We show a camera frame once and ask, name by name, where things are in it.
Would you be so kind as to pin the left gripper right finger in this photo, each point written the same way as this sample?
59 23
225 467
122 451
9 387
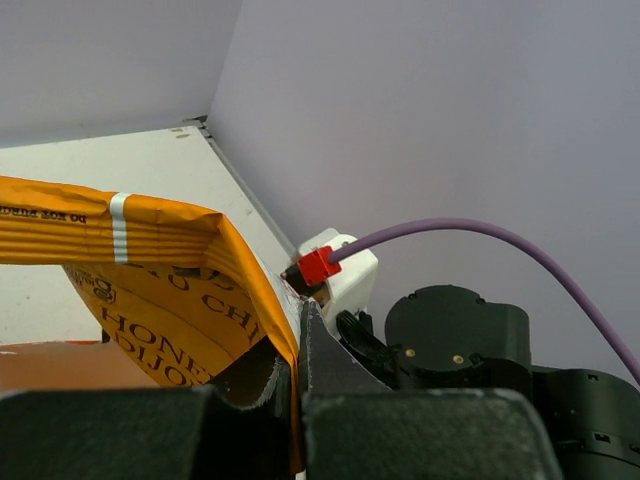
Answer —
355 427

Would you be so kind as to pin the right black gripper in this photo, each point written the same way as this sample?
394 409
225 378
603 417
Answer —
449 337

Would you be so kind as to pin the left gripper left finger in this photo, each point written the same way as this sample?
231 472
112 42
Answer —
234 426

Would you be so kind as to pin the orange paper bag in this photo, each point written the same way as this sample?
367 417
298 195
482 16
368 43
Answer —
69 366

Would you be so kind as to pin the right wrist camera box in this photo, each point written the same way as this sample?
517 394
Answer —
348 290

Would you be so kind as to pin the yellow chips bag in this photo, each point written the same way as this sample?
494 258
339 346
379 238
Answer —
175 285

